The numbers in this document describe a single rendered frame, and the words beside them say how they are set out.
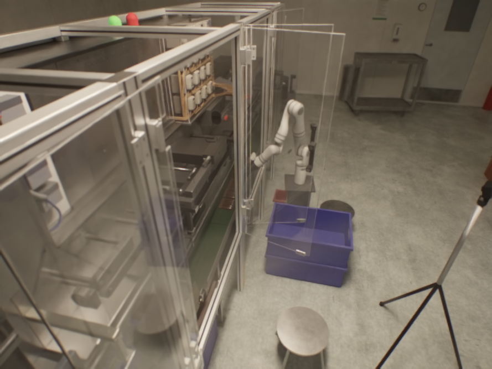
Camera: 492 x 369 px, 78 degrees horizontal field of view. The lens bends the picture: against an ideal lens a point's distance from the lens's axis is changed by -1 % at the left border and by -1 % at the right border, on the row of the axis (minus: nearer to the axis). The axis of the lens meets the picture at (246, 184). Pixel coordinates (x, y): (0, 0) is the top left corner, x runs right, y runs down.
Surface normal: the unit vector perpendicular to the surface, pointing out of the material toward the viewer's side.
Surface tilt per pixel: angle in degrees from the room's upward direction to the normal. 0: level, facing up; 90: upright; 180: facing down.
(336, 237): 0
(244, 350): 0
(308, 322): 0
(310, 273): 90
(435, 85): 90
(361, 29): 90
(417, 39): 90
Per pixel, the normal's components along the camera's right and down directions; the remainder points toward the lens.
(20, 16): 0.98, 0.12
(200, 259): -0.01, -0.81
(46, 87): -0.22, 0.54
